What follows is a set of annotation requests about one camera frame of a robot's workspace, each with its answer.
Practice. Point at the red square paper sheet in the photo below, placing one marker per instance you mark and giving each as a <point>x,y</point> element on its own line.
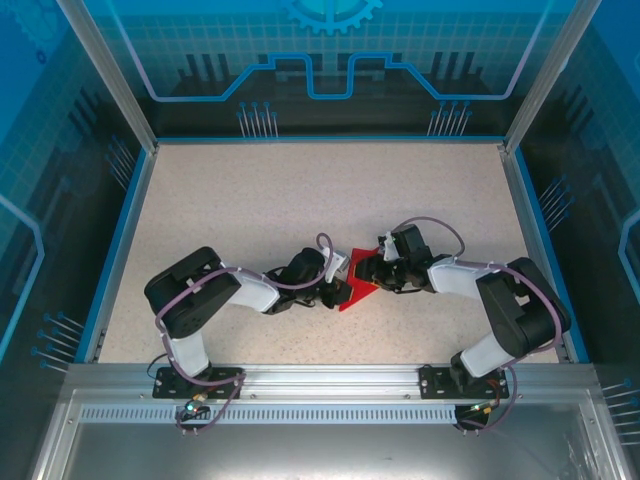
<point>362,292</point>

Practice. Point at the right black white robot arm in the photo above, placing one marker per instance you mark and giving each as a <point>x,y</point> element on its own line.
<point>525,310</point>

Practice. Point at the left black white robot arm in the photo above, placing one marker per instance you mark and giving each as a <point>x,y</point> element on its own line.
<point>190,295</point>

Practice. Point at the metal sheet tray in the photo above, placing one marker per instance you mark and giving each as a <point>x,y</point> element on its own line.
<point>320,450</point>

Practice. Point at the blue border strip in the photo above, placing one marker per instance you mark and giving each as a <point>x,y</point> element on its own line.
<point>330,138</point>

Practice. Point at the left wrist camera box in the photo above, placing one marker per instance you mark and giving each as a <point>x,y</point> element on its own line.
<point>337,262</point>

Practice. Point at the aluminium mounting rail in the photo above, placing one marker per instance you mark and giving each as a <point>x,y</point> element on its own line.
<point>330,380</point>

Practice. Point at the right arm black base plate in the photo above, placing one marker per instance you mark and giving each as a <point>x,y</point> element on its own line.
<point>432,382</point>

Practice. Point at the blue edged side rail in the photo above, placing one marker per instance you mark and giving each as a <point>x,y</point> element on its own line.
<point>542,250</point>
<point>116,250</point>

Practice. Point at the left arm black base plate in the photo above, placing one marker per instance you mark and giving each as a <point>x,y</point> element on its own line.
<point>167,389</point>

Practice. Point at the aluminium frame post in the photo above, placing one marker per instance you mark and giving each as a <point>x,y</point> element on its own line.
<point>111,75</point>
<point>549,75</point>

